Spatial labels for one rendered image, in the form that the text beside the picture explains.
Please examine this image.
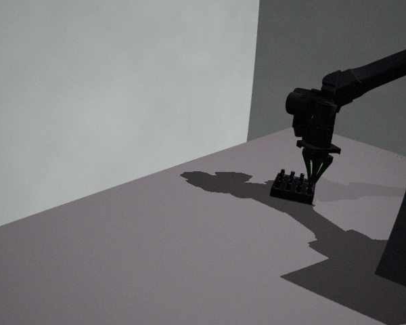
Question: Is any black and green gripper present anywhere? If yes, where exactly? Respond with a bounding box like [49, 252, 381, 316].
[296, 121, 341, 183]

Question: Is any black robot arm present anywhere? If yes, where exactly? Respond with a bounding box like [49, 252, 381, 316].
[286, 49, 406, 144]

